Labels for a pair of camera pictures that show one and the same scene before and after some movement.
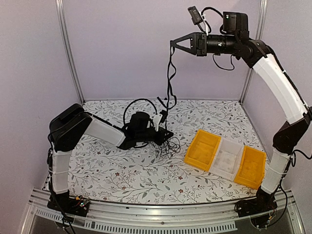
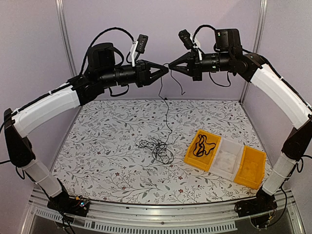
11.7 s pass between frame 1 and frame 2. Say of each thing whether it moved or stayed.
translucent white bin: stayed
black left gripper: moved
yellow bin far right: stayed
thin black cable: moved
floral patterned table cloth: stayed
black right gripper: moved
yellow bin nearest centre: stayed
